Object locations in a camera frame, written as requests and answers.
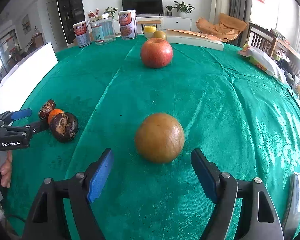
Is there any orange tangerine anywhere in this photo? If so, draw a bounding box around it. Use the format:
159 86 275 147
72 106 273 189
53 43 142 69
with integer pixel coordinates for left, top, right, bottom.
47 108 64 125

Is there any dark mangosteen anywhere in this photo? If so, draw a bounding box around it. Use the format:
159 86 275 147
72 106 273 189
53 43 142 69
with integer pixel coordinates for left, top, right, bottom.
38 99 56 120

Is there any dark avocado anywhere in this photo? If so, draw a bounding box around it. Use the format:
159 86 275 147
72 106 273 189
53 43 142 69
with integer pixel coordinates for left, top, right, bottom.
50 112 78 142

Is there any brown round pear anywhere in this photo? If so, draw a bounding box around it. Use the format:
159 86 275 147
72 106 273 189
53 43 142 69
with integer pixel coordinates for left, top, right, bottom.
134 113 185 163

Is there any red apple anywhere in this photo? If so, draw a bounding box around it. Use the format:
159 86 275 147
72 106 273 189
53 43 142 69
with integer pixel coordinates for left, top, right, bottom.
140 38 173 68

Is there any person's left hand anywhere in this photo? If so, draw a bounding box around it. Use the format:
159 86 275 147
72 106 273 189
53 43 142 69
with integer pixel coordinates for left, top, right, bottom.
0 151 13 189

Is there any white cardboard box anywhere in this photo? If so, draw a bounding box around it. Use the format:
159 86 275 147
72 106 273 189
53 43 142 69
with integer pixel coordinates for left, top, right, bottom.
0 43 58 114

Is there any left red-label tin can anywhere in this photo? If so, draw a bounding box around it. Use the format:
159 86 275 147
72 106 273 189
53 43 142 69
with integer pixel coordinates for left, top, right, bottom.
73 21 91 47

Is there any red-label tin can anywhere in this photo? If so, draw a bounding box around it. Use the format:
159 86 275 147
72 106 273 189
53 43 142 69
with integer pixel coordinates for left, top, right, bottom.
73 21 91 47
118 9 138 40

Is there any green tablecloth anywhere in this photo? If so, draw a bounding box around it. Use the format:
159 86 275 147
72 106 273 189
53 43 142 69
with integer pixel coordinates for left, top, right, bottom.
3 37 300 239

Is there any clear glass jar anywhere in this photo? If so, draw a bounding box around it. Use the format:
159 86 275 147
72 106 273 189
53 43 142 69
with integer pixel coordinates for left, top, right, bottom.
90 13 116 44

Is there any red flower vase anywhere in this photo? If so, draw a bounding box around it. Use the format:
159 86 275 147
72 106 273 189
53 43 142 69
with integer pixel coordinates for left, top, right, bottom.
88 8 99 18

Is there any left green plant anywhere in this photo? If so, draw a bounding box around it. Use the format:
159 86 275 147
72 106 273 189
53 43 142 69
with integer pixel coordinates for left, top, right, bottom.
102 7 119 18

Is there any dark wooden bookshelf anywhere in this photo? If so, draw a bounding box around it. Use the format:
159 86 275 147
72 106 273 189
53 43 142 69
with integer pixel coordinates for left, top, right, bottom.
57 0 85 45

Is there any right red-label tin can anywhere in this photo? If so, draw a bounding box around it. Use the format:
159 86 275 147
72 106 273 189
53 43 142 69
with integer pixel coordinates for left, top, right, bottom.
118 9 138 40

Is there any yellow lid small jar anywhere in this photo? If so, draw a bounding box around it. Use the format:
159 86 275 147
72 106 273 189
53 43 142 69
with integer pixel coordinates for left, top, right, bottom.
143 25 157 39

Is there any small wooden side table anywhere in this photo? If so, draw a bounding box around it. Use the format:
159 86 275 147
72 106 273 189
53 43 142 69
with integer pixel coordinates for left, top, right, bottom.
137 20 161 34

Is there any small green-yellow pear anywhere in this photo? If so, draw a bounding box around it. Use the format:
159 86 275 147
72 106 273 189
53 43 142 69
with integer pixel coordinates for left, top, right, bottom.
152 30 167 40

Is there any snack bag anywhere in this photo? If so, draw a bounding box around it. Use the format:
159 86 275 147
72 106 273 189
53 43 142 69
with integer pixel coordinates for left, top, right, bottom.
238 44 284 80

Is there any black television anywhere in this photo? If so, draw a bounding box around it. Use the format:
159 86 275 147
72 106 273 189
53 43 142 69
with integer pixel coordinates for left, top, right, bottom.
121 0 163 15

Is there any small potted plant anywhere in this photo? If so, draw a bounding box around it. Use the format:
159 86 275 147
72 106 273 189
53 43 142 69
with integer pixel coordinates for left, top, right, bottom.
165 5 173 17

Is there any white TV cabinet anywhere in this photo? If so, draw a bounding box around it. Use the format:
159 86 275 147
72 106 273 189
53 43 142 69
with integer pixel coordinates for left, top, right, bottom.
136 16 192 35

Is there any wooden chair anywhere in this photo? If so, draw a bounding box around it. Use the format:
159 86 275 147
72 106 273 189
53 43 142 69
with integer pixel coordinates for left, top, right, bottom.
246 23 300 77

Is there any large potted plant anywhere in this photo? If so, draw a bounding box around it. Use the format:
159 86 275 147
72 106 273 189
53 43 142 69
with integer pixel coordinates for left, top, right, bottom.
173 1 195 17

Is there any orange lounge chair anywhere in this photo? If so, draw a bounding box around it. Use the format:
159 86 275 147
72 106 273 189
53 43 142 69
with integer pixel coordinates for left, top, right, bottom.
196 13 247 42

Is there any grey curtain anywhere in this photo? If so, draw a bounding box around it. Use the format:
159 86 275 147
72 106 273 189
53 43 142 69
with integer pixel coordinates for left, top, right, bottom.
228 0 253 23

